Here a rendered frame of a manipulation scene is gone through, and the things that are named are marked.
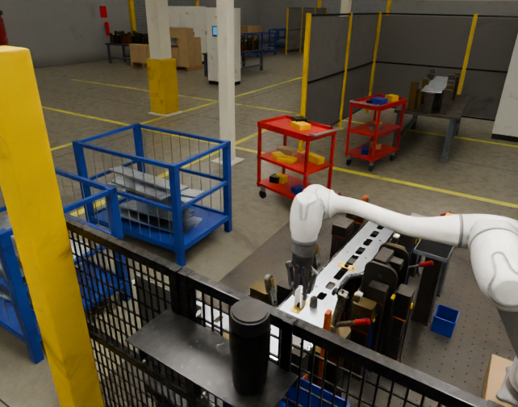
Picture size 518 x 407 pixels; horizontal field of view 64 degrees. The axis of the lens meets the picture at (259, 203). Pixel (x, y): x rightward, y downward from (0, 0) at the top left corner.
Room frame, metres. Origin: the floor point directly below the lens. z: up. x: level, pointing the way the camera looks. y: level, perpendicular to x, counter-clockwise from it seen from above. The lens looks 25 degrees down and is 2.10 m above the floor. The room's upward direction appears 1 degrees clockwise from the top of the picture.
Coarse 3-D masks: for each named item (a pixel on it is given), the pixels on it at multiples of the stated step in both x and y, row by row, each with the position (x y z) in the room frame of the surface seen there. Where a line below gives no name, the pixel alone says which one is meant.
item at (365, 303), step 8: (360, 304) 1.27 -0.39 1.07; (368, 304) 1.27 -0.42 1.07; (376, 304) 1.28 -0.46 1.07; (352, 312) 1.28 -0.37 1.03; (360, 312) 1.26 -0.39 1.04; (368, 312) 1.24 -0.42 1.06; (352, 320) 1.28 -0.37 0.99; (352, 328) 1.28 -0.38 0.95; (360, 328) 1.26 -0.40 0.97; (368, 328) 1.24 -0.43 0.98; (352, 336) 1.28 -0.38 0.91; (360, 336) 1.26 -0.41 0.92; (368, 336) 1.28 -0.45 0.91; (360, 344) 1.26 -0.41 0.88; (368, 344) 1.25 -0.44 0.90; (360, 368) 1.25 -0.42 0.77; (352, 376) 1.26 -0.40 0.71; (368, 376) 1.26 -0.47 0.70
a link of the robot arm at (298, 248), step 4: (292, 240) 1.23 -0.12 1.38; (316, 240) 1.23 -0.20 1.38; (292, 244) 1.23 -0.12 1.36; (296, 244) 1.21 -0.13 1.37; (300, 244) 1.20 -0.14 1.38; (304, 244) 1.20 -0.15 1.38; (308, 244) 1.20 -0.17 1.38; (312, 244) 1.21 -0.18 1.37; (316, 244) 1.23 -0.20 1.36; (292, 248) 1.22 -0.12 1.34; (296, 248) 1.21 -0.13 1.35; (300, 248) 1.20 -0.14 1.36; (304, 248) 1.20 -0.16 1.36; (308, 248) 1.20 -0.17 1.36; (312, 248) 1.21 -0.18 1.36; (296, 252) 1.21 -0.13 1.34; (300, 252) 1.20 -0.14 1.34; (304, 252) 1.20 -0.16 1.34; (308, 252) 1.20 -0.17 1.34; (312, 252) 1.21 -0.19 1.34
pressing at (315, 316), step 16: (368, 224) 2.05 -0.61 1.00; (352, 240) 1.88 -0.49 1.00; (384, 240) 1.88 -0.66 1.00; (336, 256) 1.72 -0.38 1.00; (352, 256) 1.73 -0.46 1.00; (368, 256) 1.72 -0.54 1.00; (320, 272) 1.58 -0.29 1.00; (336, 272) 1.58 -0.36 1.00; (352, 272) 1.59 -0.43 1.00; (320, 288) 1.46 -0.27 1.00; (288, 304) 1.35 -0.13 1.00; (320, 304) 1.35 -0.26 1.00; (304, 320) 1.26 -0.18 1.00; (320, 320) 1.26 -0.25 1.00; (272, 352) 1.09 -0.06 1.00
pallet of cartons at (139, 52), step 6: (132, 48) 15.88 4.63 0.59; (138, 48) 15.76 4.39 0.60; (144, 48) 15.61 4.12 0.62; (132, 54) 15.89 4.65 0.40; (138, 54) 15.79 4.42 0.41; (144, 54) 15.62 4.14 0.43; (132, 60) 15.91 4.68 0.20; (138, 60) 15.78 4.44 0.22; (144, 60) 15.63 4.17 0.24; (144, 66) 15.66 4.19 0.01
